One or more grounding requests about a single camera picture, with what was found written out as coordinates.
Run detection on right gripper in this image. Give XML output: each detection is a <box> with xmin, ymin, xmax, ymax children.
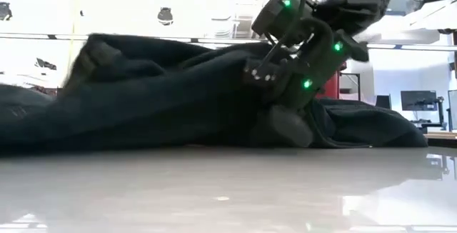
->
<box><xmin>249</xmin><ymin>31</ymin><xmax>371</xmax><ymax>149</ymax></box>

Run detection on blue denim jeans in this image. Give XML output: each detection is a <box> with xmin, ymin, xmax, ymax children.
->
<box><xmin>0</xmin><ymin>32</ymin><xmax>429</xmax><ymax>154</ymax></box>

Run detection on red plastic laundry bin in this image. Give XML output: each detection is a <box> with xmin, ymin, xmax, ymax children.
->
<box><xmin>316</xmin><ymin>71</ymin><xmax>341</xmax><ymax>100</ymax></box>

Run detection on black floor stand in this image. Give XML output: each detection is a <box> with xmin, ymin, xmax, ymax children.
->
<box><xmin>339</xmin><ymin>71</ymin><xmax>362</xmax><ymax>101</ymax></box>

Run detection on black computer monitor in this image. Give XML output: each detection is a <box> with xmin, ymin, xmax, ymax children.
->
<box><xmin>400</xmin><ymin>89</ymin><xmax>438</xmax><ymax>112</ymax></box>

